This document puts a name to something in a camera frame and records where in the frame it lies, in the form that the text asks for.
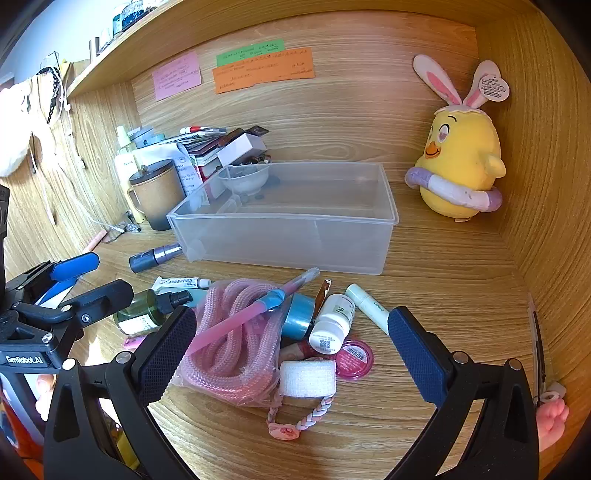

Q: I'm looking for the pink sticky note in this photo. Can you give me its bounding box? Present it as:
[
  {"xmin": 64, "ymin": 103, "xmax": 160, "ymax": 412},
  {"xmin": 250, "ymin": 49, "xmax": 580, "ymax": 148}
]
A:
[{"xmin": 152, "ymin": 52, "xmax": 202, "ymax": 102}]

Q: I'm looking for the pink pen with blue grip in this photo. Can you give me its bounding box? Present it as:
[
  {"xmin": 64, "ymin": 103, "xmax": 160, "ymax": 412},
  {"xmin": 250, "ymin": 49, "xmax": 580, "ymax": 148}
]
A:
[{"xmin": 185, "ymin": 267, "xmax": 321, "ymax": 356}]

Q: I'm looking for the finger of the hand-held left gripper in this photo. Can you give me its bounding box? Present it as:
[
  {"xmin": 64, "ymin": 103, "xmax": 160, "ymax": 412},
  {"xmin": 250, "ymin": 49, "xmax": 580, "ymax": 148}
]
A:
[
  {"xmin": 7, "ymin": 253, "xmax": 101, "ymax": 296},
  {"xmin": 14, "ymin": 279, "xmax": 134, "ymax": 328}
]

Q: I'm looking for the pink plush paw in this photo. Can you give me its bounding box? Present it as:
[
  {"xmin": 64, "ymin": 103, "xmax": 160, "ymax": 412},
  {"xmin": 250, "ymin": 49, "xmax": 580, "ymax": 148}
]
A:
[{"xmin": 538, "ymin": 397, "xmax": 570, "ymax": 452}]

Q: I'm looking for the green sticky note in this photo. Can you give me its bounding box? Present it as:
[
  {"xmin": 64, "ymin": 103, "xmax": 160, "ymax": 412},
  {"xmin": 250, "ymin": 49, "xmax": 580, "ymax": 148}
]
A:
[{"xmin": 215, "ymin": 41, "xmax": 284, "ymax": 68}]

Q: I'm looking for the white ointment tube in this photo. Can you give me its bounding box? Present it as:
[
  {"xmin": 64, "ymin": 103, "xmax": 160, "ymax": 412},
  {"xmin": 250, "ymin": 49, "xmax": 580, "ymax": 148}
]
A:
[{"xmin": 151, "ymin": 275, "xmax": 213, "ymax": 294}]

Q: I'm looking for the white paper receipt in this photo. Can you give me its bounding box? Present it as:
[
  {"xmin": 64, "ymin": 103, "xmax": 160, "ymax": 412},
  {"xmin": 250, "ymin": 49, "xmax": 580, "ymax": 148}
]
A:
[{"xmin": 174, "ymin": 154, "xmax": 204, "ymax": 197}]

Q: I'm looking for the dark red book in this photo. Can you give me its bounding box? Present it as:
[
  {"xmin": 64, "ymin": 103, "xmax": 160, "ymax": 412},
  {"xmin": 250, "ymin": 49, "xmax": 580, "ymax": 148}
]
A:
[{"xmin": 185, "ymin": 130, "xmax": 245, "ymax": 158}]

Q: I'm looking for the white hanging cloth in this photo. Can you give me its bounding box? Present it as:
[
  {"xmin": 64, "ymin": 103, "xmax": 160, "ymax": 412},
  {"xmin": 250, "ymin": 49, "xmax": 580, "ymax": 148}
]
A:
[{"xmin": 0, "ymin": 76, "xmax": 35, "ymax": 178}]

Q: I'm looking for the brown lidded mug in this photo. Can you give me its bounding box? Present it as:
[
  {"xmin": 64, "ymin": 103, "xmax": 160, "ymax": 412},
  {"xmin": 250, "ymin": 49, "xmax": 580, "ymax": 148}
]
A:
[{"xmin": 127, "ymin": 159, "xmax": 185, "ymax": 232}]

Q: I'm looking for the clear plastic storage box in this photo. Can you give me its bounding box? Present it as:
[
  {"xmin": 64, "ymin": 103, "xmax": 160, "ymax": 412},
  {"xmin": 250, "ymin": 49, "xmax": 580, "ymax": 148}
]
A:
[{"xmin": 166, "ymin": 161, "xmax": 400, "ymax": 276}]

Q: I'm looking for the pink braided hair tie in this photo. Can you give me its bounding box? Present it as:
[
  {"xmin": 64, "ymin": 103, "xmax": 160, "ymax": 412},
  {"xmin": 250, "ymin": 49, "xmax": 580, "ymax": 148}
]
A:
[{"xmin": 265, "ymin": 392, "xmax": 334, "ymax": 441}]

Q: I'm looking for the small dark sachet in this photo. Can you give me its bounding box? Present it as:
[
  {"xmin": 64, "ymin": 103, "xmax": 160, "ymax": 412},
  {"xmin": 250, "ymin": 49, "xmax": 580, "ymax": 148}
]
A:
[{"xmin": 315, "ymin": 279, "xmax": 333, "ymax": 320}]

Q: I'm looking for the pink round compact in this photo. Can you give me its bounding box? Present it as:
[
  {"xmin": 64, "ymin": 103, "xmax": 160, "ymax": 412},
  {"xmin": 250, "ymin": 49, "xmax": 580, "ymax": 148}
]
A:
[{"xmin": 335, "ymin": 339, "xmax": 374, "ymax": 380}]

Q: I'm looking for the dark green glass bottle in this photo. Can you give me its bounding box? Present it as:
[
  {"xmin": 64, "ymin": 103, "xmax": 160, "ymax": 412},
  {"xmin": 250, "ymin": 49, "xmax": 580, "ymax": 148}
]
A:
[{"xmin": 113, "ymin": 288, "xmax": 194, "ymax": 336}]

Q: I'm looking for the orange sticky note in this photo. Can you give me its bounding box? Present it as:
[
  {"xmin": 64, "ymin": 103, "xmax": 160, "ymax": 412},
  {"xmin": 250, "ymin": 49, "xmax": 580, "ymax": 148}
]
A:
[{"xmin": 212, "ymin": 47, "xmax": 315, "ymax": 94}]

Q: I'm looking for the pink brown lipstick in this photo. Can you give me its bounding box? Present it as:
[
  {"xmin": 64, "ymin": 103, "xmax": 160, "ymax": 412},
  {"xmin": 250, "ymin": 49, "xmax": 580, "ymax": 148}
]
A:
[{"xmin": 279, "ymin": 342, "xmax": 324, "ymax": 361}]

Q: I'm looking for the white cardboard box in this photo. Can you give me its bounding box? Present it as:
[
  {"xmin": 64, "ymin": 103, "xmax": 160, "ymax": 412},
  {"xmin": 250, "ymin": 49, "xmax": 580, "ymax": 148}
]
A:
[{"xmin": 217, "ymin": 134, "xmax": 269, "ymax": 166}]

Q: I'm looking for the white lotion bottle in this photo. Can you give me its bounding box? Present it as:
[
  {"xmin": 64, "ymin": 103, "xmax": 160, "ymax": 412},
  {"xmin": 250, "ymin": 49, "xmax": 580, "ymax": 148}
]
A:
[{"xmin": 114, "ymin": 153, "xmax": 139, "ymax": 188}]

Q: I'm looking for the wooden shelf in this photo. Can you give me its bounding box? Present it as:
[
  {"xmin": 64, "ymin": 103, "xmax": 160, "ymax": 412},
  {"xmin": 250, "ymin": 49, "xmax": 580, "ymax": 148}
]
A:
[{"xmin": 67, "ymin": 0, "xmax": 490, "ymax": 97}]

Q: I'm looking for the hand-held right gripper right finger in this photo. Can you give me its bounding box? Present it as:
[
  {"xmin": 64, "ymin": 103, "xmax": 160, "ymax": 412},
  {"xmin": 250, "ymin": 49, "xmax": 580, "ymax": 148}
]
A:
[{"xmin": 383, "ymin": 305, "xmax": 540, "ymax": 480}]

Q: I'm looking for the white bandage roll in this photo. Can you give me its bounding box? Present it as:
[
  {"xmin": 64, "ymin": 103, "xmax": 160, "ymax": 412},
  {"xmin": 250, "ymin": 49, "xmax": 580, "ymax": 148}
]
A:
[{"xmin": 279, "ymin": 360, "xmax": 337, "ymax": 397}]

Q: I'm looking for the blue tape roll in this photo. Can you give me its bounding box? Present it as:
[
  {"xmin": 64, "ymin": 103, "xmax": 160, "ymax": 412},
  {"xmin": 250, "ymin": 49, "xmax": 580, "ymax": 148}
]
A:
[{"xmin": 281, "ymin": 293, "xmax": 317, "ymax": 340}]

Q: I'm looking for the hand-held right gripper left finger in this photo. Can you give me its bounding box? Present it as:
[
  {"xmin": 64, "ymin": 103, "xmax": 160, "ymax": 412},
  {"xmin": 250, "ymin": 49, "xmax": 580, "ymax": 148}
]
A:
[{"xmin": 42, "ymin": 305, "xmax": 198, "ymax": 480}]

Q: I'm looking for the glass jar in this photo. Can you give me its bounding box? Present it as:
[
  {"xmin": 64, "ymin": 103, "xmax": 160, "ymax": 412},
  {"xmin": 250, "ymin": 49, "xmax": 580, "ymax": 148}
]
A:
[{"xmin": 111, "ymin": 0, "xmax": 153, "ymax": 38}]

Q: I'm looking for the white bowl of small items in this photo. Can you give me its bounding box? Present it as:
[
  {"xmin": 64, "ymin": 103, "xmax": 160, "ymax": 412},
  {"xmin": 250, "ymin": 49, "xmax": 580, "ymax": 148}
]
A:
[{"xmin": 217, "ymin": 164, "xmax": 271, "ymax": 195}]

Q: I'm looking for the pale green lip balm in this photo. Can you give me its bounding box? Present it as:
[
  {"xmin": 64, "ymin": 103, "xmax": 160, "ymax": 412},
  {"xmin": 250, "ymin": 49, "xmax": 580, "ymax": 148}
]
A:
[{"xmin": 345, "ymin": 283, "xmax": 393, "ymax": 335}]

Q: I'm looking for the black bead necklace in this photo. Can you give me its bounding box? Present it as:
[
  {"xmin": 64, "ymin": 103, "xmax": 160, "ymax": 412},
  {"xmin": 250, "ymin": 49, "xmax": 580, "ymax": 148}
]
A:
[{"xmin": 39, "ymin": 53, "xmax": 63, "ymax": 125}]

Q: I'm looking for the yellow chick plush toy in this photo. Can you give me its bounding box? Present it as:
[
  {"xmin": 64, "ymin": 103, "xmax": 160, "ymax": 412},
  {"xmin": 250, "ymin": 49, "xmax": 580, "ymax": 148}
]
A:
[{"xmin": 405, "ymin": 54, "xmax": 511, "ymax": 222}]

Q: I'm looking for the white pill bottle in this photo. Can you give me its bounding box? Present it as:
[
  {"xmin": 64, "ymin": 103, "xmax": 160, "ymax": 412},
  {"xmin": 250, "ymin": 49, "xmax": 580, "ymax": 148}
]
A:
[{"xmin": 308, "ymin": 294, "xmax": 356, "ymax": 355}]

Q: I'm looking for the red and white box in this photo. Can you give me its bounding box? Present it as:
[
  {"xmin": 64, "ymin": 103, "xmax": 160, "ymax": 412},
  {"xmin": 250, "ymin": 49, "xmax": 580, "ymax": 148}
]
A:
[{"xmin": 196, "ymin": 157, "xmax": 223, "ymax": 182}]

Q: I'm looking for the pink rope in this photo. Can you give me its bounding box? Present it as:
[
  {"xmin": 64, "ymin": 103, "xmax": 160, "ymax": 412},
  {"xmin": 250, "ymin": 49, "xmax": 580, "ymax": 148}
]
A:
[{"xmin": 173, "ymin": 278, "xmax": 294, "ymax": 407}]

